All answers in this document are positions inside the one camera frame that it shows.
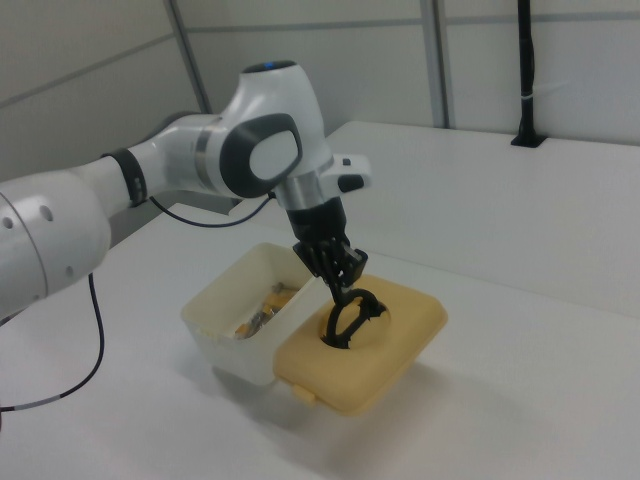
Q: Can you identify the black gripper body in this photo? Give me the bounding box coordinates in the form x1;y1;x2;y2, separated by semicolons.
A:
286;196;351;247

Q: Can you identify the tan plastic case lid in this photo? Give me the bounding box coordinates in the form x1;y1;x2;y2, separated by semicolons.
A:
272;272;450;418

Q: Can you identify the white plastic tool case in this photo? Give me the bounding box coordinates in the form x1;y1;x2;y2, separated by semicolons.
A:
180;241;327;388

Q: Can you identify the yellow C-clamp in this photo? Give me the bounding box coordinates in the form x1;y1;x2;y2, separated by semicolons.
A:
233;282;297;341

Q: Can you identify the clear plastic bag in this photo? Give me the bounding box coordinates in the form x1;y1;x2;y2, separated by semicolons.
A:
199;279;304;347

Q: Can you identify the grey partition post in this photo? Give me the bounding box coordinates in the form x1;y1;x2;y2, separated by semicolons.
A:
166;0;215;115
428;0;457;129

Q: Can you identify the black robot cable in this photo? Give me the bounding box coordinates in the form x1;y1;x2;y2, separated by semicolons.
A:
0;191;279;414

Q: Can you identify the black mount pole with clamp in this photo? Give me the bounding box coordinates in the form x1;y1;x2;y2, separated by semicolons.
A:
510;0;548;149

